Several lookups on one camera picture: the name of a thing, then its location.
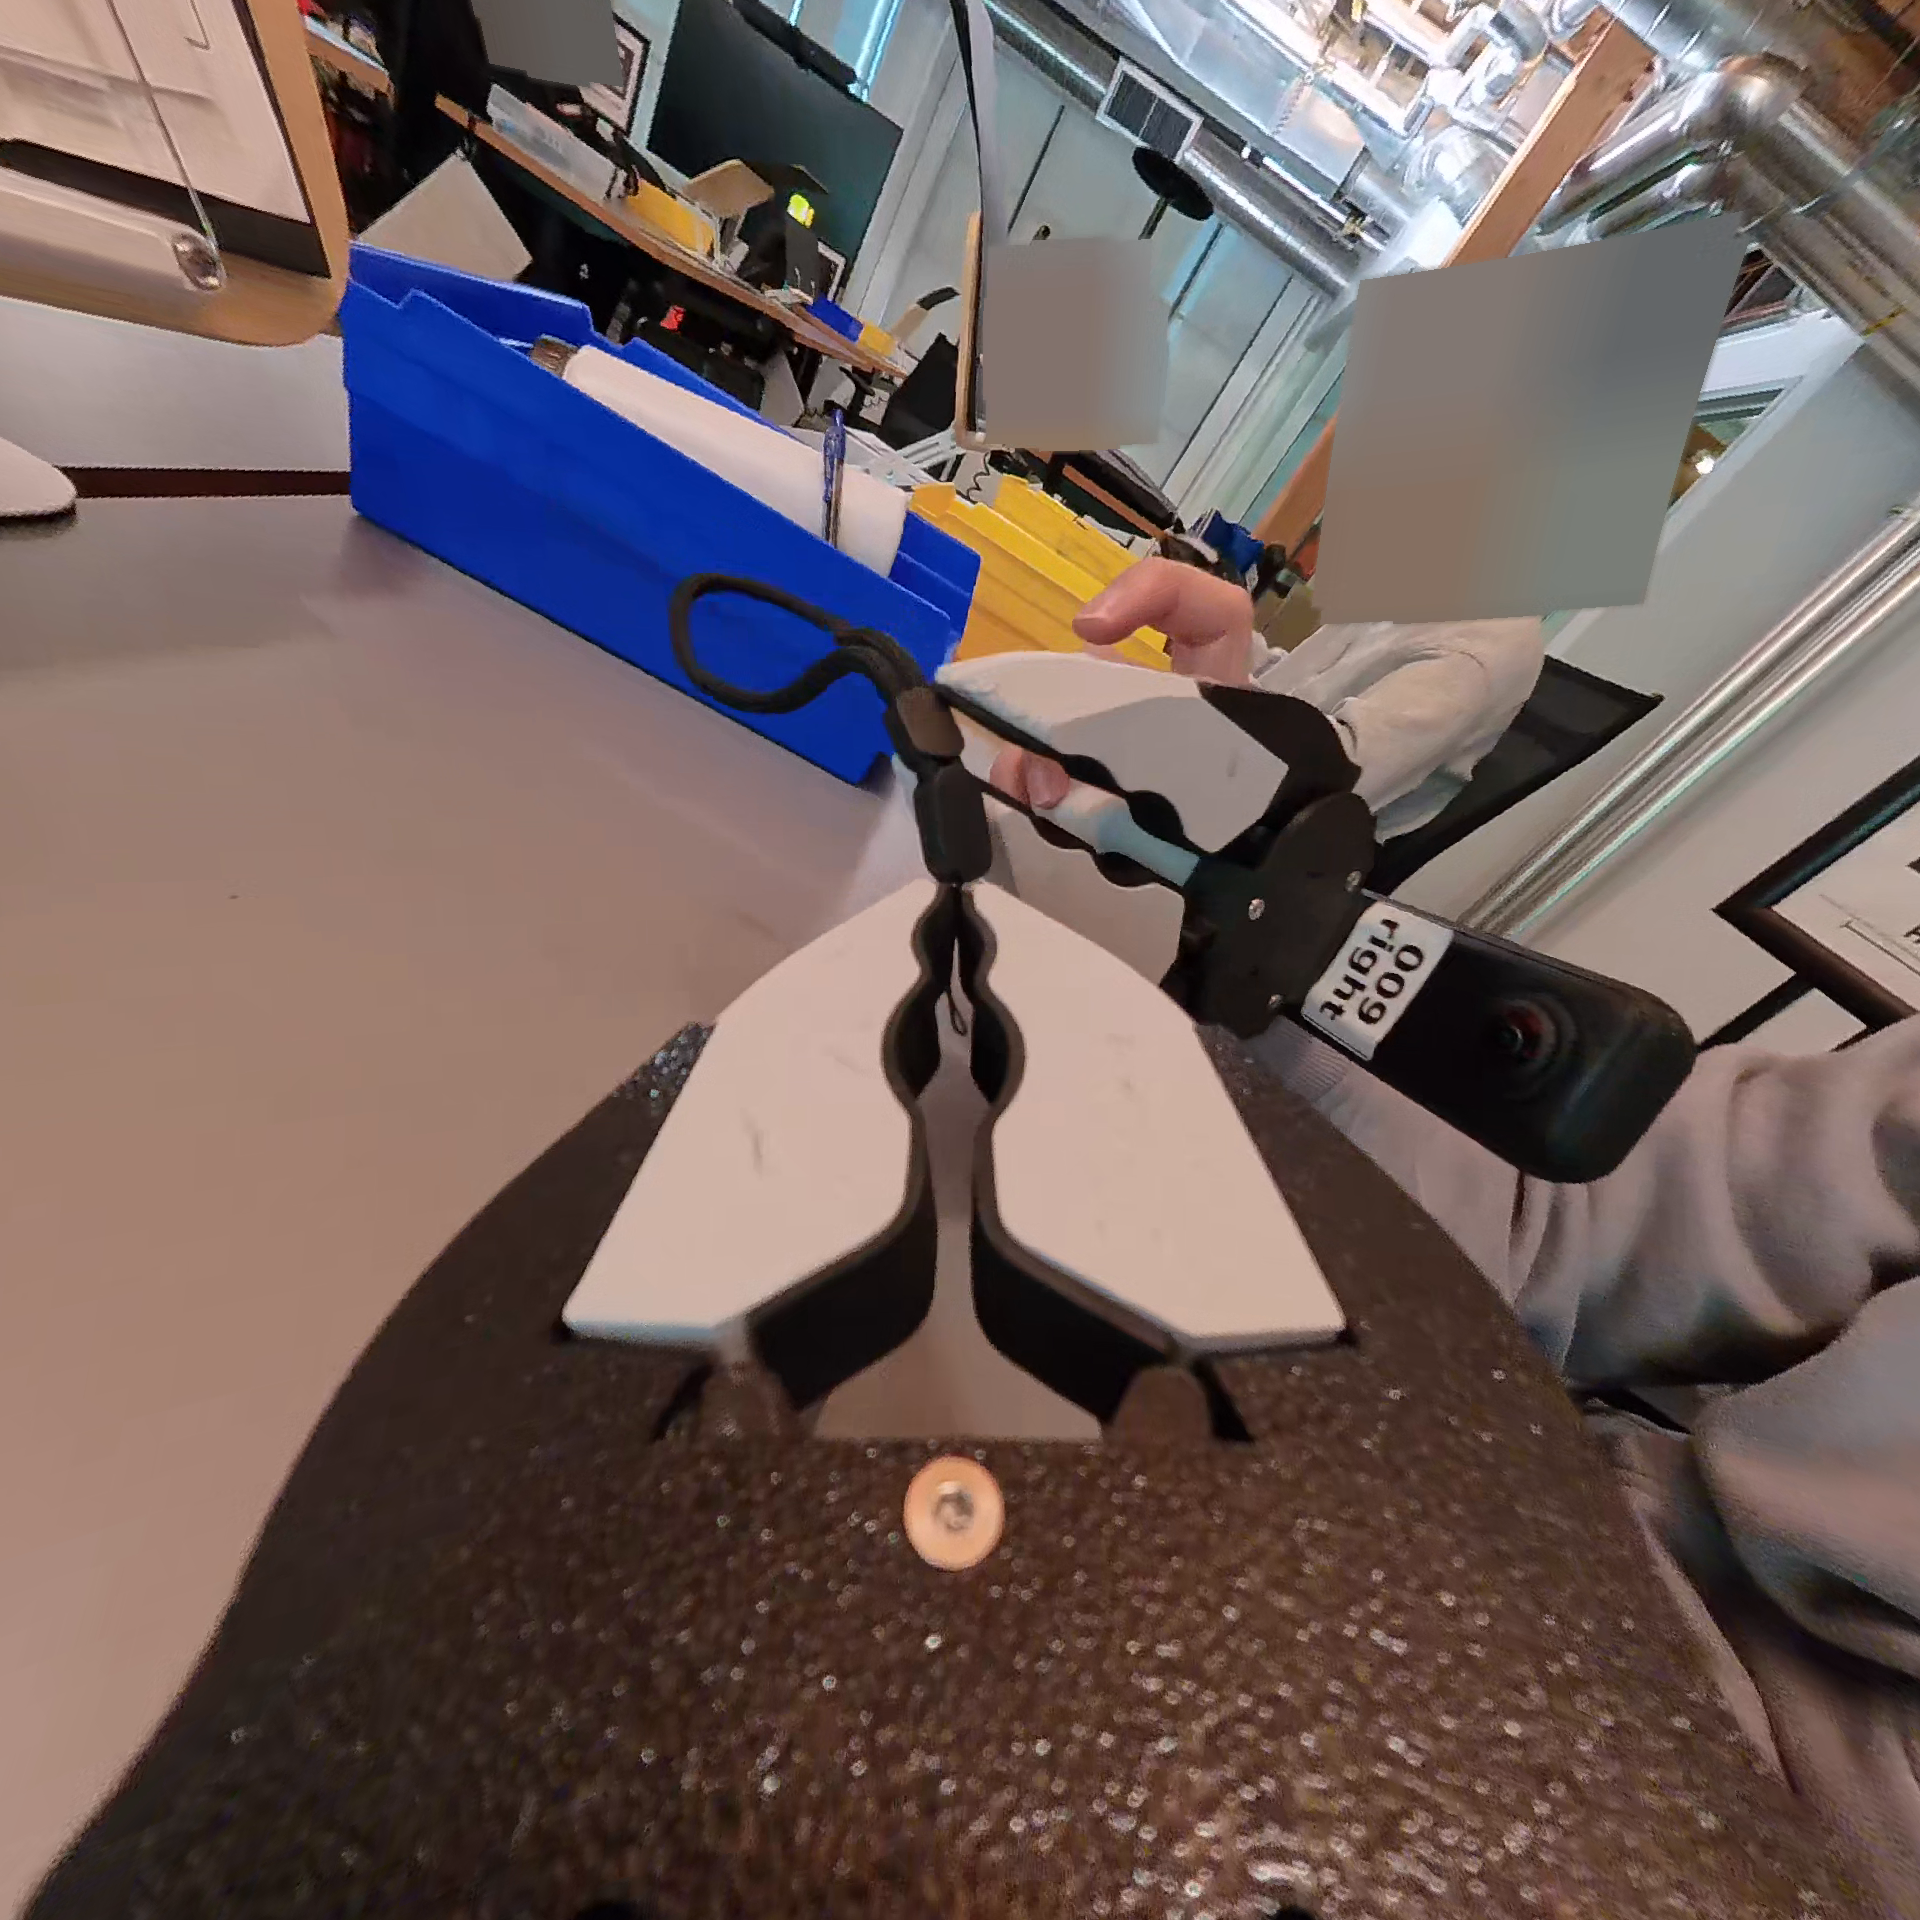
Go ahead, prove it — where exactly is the cluttered wooden desk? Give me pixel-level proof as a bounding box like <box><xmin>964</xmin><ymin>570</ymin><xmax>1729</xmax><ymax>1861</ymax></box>
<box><xmin>435</xmin><ymin>95</ymin><xmax>910</xmax><ymax>384</ymax></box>

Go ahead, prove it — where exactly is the grey desk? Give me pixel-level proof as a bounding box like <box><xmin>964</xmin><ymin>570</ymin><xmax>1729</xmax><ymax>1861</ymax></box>
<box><xmin>0</xmin><ymin>293</ymin><xmax>1518</xmax><ymax>1920</ymax></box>

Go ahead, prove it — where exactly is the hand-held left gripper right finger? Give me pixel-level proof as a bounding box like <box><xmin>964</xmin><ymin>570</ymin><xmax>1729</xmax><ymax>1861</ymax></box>
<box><xmin>966</xmin><ymin>881</ymin><xmax>1348</xmax><ymax>1424</ymax></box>

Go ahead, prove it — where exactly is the person's grey hoodie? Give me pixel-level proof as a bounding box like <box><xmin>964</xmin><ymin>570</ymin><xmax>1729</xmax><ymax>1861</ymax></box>
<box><xmin>1558</xmin><ymin>1350</ymin><xmax>1920</xmax><ymax>1920</ymax></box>

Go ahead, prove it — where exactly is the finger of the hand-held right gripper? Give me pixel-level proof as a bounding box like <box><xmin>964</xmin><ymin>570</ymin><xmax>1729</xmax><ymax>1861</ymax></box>
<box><xmin>961</xmin><ymin>768</ymin><xmax>1205</xmax><ymax>893</ymax></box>
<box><xmin>932</xmin><ymin>650</ymin><xmax>1291</xmax><ymax>858</ymax></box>

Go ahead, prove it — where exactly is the yellow plastic bin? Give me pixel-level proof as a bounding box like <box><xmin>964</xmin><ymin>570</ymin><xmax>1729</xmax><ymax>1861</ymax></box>
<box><xmin>907</xmin><ymin>478</ymin><xmax>1174</xmax><ymax>670</ymax></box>

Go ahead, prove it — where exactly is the black office chair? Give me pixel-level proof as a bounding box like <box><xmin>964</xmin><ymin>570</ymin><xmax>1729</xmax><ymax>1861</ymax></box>
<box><xmin>1371</xmin><ymin>656</ymin><xmax>1664</xmax><ymax>895</ymax></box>

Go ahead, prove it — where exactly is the person's right forearm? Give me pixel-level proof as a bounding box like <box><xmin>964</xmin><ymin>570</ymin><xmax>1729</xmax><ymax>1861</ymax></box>
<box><xmin>1245</xmin><ymin>1017</ymin><xmax>1920</xmax><ymax>1400</ymax></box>

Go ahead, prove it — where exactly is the blue storage bin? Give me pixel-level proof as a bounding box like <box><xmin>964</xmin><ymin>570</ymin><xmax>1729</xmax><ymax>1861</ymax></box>
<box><xmin>336</xmin><ymin>239</ymin><xmax>985</xmax><ymax>784</ymax></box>

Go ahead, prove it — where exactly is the silver pipe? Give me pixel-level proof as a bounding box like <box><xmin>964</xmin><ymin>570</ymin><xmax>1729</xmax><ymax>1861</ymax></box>
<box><xmin>1464</xmin><ymin>509</ymin><xmax>1920</xmax><ymax>933</ymax></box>

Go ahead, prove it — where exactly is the wooden document stand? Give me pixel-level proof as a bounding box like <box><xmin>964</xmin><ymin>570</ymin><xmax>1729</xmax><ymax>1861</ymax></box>
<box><xmin>0</xmin><ymin>0</ymin><xmax>349</xmax><ymax>522</ymax></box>
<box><xmin>944</xmin><ymin>0</ymin><xmax>1002</xmax><ymax>496</ymax></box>

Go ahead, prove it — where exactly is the black cable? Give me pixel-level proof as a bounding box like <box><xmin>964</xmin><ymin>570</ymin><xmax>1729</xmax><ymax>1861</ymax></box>
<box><xmin>667</xmin><ymin>573</ymin><xmax>1004</xmax><ymax>1040</ymax></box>

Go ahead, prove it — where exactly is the black screen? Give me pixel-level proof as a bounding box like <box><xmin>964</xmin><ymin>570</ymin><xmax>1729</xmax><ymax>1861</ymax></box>
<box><xmin>644</xmin><ymin>0</ymin><xmax>905</xmax><ymax>272</ymax></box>

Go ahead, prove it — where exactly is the white roll in bin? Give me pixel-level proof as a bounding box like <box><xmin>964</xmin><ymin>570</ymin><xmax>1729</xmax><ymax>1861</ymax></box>
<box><xmin>533</xmin><ymin>336</ymin><xmax>913</xmax><ymax>575</ymax></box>

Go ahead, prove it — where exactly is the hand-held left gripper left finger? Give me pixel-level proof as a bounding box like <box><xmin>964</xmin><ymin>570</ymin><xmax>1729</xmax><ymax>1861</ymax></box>
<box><xmin>562</xmin><ymin>879</ymin><xmax>940</xmax><ymax>1408</ymax></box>

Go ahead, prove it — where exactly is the black framed picture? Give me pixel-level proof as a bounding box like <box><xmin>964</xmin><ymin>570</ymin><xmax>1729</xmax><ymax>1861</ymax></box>
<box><xmin>1715</xmin><ymin>756</ymin><xmax>1920</xmax><ymax>1028</ymax></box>

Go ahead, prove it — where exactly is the silver air duct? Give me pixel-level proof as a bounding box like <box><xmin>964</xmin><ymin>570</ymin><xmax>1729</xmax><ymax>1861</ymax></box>
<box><xmin>990</xmin><ymin>0</ymin><xmax>1920</xmax><ymax>301</ymax></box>

